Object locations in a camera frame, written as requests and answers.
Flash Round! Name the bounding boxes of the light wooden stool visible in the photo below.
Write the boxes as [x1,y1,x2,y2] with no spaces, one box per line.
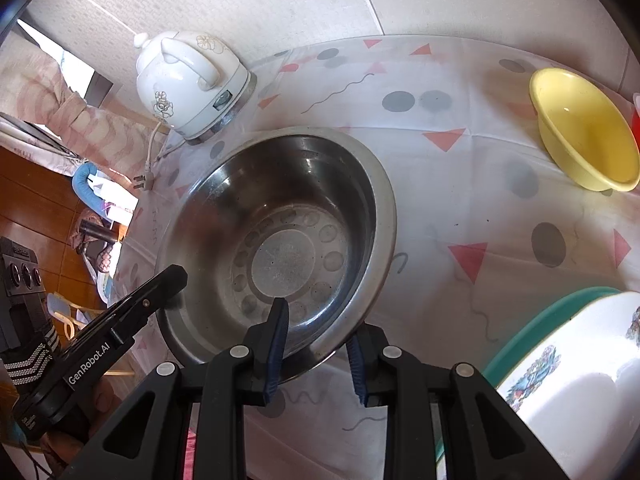
[47,294,136,377]

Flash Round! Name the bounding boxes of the stainless steel bowl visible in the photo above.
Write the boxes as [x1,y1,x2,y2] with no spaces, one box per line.
[155,127,398,373]

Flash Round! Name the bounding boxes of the pink patterned curtain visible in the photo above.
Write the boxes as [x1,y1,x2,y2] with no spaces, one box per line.
[0,50,151,176]

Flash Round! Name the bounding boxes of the large white dragon-print plate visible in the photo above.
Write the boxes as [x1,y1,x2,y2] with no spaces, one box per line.
[495,291,640,480]

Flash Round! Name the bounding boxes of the teal plastic plate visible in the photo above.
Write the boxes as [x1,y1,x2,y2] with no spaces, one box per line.
[435,286,623,463]

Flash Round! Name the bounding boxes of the blue padded chair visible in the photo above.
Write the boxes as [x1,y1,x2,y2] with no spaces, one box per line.
[71,161,113,218]

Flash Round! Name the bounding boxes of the window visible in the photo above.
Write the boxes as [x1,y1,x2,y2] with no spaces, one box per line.
[17,19,115,107]

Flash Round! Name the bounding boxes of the white kettle power cord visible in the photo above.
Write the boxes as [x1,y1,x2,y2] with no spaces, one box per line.
[132,120,188,193]

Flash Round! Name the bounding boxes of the white floral electric kettle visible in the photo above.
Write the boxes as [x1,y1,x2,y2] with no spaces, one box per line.
[135,31,251,141]

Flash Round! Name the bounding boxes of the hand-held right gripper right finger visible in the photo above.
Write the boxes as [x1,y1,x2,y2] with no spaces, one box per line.
[346,327,571,480]

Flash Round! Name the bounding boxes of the person's left hand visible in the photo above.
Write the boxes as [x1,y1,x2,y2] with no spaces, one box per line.
[40,380,132,466]

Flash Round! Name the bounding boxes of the yellow plastic bowl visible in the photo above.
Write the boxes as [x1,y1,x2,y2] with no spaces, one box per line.
[529,67,640,193]

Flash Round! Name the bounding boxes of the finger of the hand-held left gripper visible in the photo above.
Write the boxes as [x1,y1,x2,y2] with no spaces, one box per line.
[70,264,188,356]

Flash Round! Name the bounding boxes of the patterned cloth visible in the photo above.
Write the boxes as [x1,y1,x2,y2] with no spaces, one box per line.
[94,244,121,273]

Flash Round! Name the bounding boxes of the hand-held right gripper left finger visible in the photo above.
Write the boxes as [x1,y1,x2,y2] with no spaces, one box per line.
[60,297,291,480]

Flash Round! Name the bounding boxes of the patterned translucent tablecloth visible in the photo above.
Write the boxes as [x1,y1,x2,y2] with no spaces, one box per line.
[107,35,640,480]

